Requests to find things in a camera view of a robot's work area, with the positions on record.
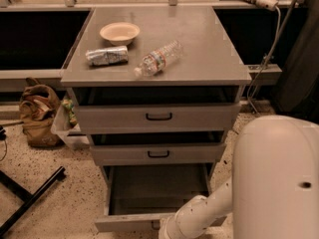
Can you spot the grey bottom drawer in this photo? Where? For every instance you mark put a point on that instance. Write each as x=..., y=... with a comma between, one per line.
x=139, y=196

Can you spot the grey drawer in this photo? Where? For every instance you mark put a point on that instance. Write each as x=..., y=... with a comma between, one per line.
x=139, y=196
x=158, y=147
x=153, y=109

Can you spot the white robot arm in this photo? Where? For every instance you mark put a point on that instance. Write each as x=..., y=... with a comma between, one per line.
x=273, y=192

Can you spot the grey drawer cabinet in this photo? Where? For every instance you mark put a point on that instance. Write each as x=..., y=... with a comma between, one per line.
x=208, y=60

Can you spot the grey top drawer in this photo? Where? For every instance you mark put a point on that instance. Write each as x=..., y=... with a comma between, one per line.
x=153, y=109

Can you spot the grey middle drawer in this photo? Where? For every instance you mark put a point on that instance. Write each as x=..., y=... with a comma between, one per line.
x=158, y=147

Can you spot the clear plastic water bottle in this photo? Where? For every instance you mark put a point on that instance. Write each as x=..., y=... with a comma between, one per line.
x=159, y=59

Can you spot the crumpled silver chip bag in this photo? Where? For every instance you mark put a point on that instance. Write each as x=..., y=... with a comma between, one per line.
x=108, y=56

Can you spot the beige paper bowl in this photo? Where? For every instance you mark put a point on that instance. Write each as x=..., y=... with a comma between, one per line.
x=121, y=33

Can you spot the clear plastic bin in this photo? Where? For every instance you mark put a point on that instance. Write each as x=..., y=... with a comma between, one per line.
x=66, y=127

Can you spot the brown paper bag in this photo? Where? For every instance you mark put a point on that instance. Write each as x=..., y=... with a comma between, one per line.
x=38, y=107

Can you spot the black stand legs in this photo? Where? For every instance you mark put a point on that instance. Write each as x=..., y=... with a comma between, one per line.
x=27, y=197

